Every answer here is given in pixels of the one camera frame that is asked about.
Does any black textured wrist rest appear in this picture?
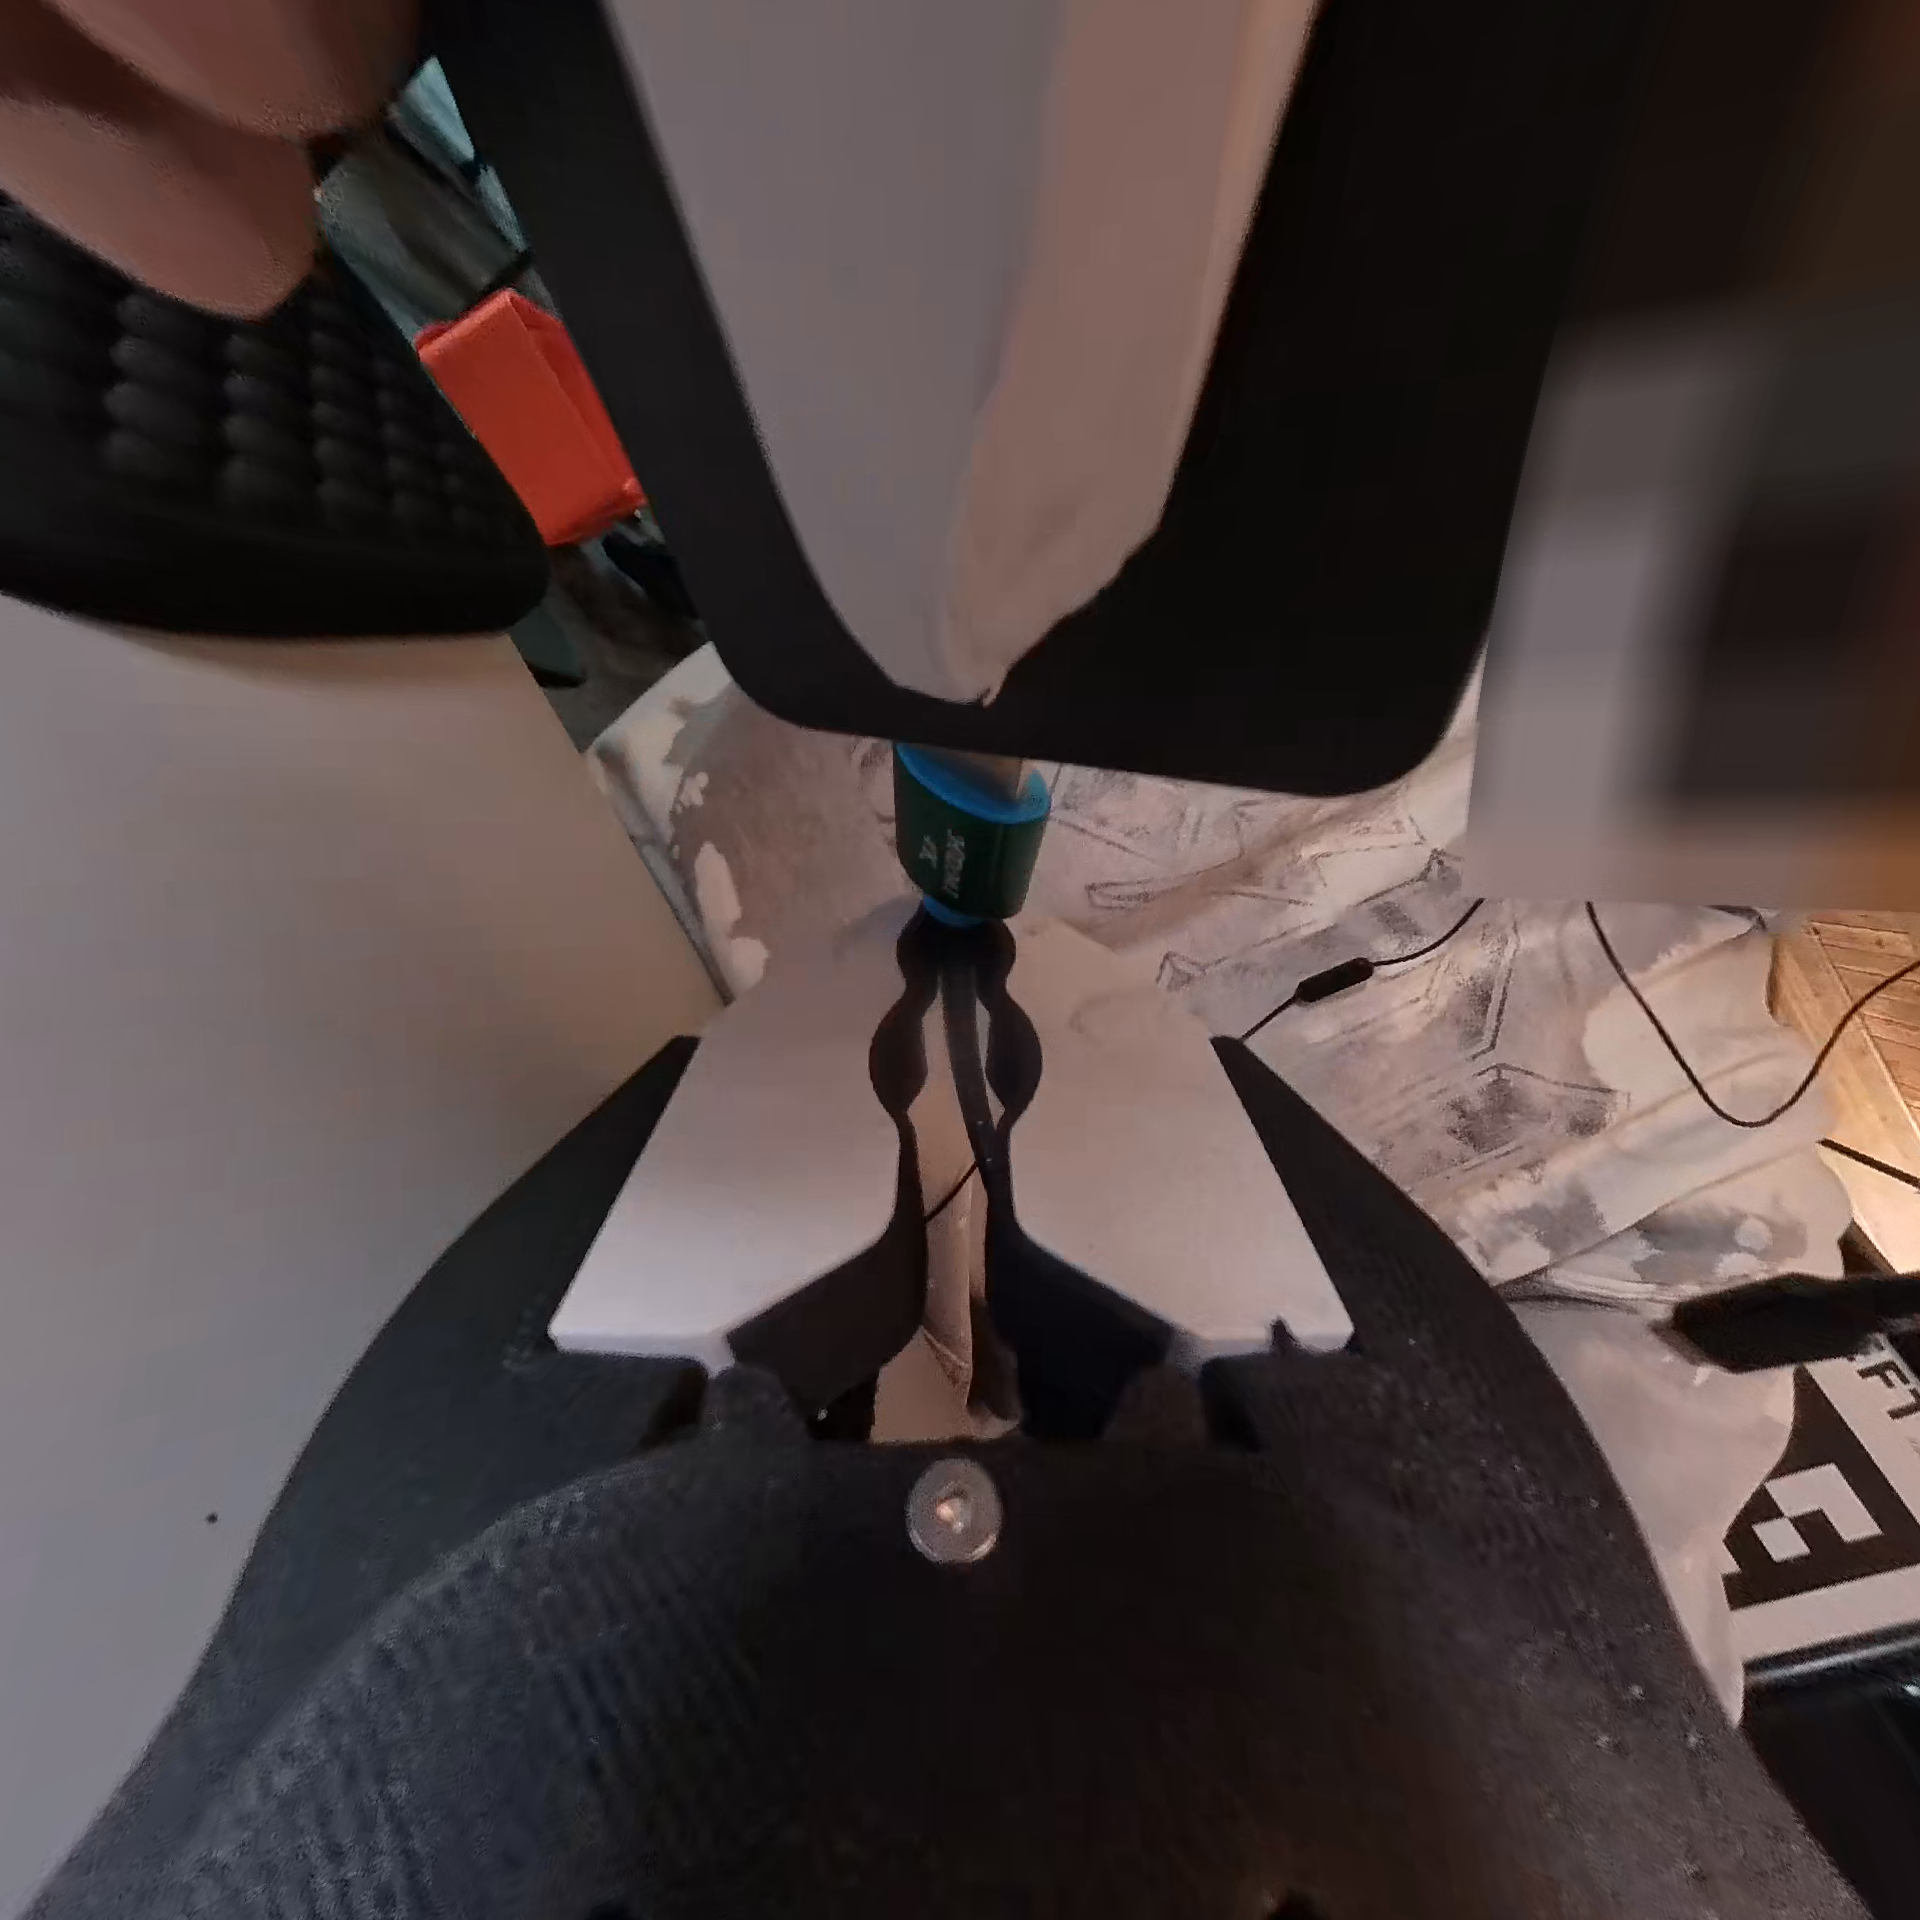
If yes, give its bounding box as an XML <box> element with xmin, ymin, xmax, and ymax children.
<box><xmin>0</xmin><ymin>193</ymin><xmax>554</xmax><ymax>642</ymax></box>

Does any person's right hand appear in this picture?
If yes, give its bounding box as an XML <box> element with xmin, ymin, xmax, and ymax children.
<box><xmin>0</xmin><ymin>0</ymin><xmax>429</xmax><ymax>319</ymax></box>

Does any orange plastic piece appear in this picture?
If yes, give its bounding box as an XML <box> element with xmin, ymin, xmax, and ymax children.
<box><xmin>417</xmin><ymin>288</ymin><xmax>650</xmax><ymax>548</ymax></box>

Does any person's grey patterned hoodie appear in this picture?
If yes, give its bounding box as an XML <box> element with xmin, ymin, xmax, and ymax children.
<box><xmin>585</xmin><ymin>681</ymin><xmax>1920</xmax><ymax>1695</ymax></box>

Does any black multiport hub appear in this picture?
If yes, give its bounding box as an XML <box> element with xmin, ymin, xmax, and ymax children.
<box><xmin>428</xmin><ymin>0</ymin><xmax>1583</xmax><ymax>798</ymax></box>

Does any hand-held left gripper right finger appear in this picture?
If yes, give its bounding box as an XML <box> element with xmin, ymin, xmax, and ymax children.
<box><xmin>983</xmin><ymin>920</ymin><xmax>1355</xmax><ymax>1418</ymax></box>

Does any thin black earphone wire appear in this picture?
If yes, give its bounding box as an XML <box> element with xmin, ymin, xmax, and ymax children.
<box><xmin>1236</xmin><ymin>895</ymin><xmax>1920</xmax><ymax>1186</ymax></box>

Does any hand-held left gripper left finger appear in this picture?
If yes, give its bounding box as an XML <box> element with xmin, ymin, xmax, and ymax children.
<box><xmin>547</xmin><ymin>919</ymin><xmax>940</xmax><ymax>1418</ymax></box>

